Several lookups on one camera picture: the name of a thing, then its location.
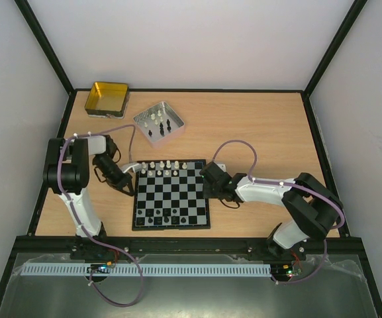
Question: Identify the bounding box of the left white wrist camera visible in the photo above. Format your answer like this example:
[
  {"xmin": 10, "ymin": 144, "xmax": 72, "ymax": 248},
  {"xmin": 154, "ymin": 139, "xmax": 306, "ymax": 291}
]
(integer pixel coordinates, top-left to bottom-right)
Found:
[{"xmin": 120, "ymin": 162, "xmax": 142, "ymax": 173}]

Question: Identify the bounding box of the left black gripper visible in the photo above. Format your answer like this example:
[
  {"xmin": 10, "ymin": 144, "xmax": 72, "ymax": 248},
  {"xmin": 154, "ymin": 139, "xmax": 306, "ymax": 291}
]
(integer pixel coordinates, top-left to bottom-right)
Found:
[{"xmin": 93, "ymin": 155, "xmax": 134, "ymax": 196}]

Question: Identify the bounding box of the white slotted cable duct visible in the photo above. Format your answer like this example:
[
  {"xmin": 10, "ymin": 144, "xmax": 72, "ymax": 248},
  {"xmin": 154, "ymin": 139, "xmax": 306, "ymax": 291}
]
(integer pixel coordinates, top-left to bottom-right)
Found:
[{"xmin": 21, "ymin": 263, "xmax": 271, "ymax": 278}]

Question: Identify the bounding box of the purple cable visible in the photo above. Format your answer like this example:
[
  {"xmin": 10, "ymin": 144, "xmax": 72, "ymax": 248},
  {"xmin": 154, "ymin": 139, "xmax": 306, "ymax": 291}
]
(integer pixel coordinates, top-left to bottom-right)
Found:
[
  {"xmin": 58, "ymin": 124, "xmax": 145, "ymax": 307},
  {"xmin": 213, "ymin": 139, "xmax": 347, "ymax": 286}
]

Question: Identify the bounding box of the pink tin with chess pieces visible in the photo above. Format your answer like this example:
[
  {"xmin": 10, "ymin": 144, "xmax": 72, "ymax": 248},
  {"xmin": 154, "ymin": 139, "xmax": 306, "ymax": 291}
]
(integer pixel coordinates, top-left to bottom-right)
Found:
[{"xmin": 132, "ymin": 101, "xmax": 185, "ymax": 148}]

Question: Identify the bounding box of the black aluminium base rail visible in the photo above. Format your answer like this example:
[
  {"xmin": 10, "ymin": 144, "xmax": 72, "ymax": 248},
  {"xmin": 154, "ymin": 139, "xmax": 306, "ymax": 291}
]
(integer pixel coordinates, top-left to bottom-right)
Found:
[{"xmin": 15, "ymin": 235, "xmax": 363, "ymax": 261}]

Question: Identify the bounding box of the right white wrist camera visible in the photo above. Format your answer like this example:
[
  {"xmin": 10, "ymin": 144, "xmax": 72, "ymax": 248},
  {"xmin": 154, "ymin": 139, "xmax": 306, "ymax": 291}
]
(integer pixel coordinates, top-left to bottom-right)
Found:
[{"xmin": 216, "ymin": 162, "xmax": 227, "ymax": 172}]

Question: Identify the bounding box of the gold open tin lid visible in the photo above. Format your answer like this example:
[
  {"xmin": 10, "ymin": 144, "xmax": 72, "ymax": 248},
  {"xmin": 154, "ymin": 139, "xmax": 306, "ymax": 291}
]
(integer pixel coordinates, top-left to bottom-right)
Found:
[{"xmin": 84, "ymin": 81, "xmax": 130, "ymax": 119}]

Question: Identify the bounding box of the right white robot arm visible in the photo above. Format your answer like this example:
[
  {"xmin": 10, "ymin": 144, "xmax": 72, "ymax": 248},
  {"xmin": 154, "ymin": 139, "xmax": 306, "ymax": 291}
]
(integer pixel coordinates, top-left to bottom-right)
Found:
[{"xmin": 200, "ymin": 162, "xmax": 345, "ymax": 260}]

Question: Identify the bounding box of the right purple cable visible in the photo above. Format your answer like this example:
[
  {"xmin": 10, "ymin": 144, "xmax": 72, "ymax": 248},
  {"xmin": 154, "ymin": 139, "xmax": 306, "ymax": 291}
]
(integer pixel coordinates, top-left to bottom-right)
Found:
[{"xmin": 213, "ymin": 139, "xmax": 347, "ymax": 286}]

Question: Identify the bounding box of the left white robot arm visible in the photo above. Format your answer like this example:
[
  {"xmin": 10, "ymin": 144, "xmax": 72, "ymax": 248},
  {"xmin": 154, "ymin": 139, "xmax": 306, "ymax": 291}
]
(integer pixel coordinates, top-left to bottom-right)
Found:
[{"xmin": 43, "ymin": 134, "xmax": 142, "ymax": 238}]

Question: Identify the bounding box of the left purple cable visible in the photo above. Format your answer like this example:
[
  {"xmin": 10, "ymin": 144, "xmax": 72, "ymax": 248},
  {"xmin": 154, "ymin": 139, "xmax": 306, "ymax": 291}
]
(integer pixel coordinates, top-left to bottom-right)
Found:
[{"xmin": 58, "ymin": 124, "xmax": 145, "ymax": 307}]

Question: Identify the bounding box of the black and silver chessboard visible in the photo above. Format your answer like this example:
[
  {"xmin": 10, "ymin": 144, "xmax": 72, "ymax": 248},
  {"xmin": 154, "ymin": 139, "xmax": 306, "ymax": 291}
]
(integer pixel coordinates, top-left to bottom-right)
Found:
[{"xmin": 132, "ymin": 159, "xmax": 211, "ymax": 231}]

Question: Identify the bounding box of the black cage frame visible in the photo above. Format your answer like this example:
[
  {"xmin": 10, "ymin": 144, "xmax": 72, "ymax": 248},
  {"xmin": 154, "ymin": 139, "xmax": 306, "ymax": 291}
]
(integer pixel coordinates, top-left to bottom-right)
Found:
[{"xmin": 0, "ymin": 0, "xmax": 367, "ymax": 311}]

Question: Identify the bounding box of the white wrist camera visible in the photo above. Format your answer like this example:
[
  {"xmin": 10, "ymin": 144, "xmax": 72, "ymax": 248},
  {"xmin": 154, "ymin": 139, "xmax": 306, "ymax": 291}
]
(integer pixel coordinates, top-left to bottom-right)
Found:
[
  {"xmin": 120, "ymin": 162, "xmax": 142, "ymax": 173},
  {"xmin": 216, "ymin": 162, "xmax": 227, "ymax": 172}
]

